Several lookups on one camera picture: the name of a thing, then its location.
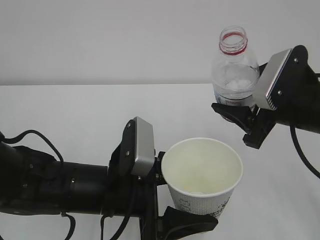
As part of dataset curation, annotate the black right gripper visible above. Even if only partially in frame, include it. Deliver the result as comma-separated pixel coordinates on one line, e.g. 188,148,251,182
211,62,276,149

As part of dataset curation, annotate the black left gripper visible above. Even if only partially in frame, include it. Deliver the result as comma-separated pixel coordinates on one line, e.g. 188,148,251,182
100,145,219,240

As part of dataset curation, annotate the clear Nongfu Spring water bottle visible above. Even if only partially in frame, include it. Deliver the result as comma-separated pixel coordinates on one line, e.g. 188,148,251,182
211,25,260,110

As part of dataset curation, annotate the white paper cup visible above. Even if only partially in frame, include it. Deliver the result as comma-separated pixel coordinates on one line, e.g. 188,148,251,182
160,137,244,219

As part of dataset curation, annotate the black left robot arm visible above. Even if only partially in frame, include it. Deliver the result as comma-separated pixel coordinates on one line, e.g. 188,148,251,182
0,132,218,240

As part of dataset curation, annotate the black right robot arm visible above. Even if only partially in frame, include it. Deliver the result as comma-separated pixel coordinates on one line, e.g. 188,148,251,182
211,45,320,149

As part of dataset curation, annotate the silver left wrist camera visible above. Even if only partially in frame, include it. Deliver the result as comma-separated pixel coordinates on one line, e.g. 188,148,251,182
119,116,155,177

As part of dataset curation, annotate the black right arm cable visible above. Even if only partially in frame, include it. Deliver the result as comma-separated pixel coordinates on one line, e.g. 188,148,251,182
289,124,320,180

